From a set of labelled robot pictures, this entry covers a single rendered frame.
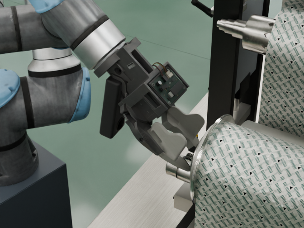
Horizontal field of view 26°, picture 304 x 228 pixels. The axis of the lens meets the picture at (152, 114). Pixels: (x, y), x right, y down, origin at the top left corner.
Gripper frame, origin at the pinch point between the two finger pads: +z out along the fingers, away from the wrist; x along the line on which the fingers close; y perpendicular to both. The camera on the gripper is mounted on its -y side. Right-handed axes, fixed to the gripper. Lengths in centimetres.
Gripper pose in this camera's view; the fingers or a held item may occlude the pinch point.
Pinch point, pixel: (188, 158)
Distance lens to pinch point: 104.2
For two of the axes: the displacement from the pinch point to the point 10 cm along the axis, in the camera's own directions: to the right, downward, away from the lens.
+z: 6.6, 7.4, 0.8
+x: 5.0, -5.2, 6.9
